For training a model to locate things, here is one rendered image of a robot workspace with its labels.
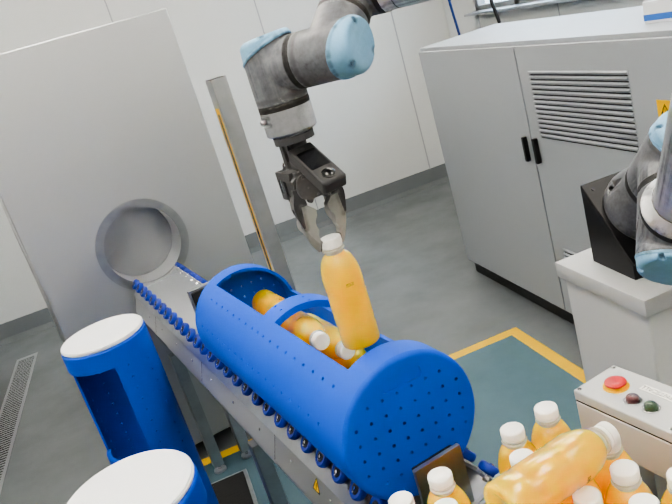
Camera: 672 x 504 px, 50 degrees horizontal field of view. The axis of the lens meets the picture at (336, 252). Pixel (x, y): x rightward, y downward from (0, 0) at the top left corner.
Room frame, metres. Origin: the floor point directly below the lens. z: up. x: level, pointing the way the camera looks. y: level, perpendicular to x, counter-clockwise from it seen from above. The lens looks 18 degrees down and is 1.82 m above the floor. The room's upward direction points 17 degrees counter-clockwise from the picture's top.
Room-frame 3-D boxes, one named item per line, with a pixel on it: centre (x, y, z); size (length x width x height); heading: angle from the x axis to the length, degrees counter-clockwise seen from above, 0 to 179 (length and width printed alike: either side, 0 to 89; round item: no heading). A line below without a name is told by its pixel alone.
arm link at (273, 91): (1.25, 0.01, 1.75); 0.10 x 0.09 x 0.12; 56
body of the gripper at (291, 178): (1.26, 0.01, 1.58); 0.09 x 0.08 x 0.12; 23
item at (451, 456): (1.08, -0.06, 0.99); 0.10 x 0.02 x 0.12; 113
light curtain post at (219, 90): (2.58, 0.22, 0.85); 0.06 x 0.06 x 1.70; 23
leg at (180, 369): (2.92, 0.80, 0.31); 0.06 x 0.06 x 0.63; 23
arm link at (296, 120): (1.25, 0.01, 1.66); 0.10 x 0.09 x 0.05; 113
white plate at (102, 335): (2.27, 0.83, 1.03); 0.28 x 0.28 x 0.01
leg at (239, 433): (2.97, 0.68, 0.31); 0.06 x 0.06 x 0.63; 23
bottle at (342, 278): (1.23, 0.00, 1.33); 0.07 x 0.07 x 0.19
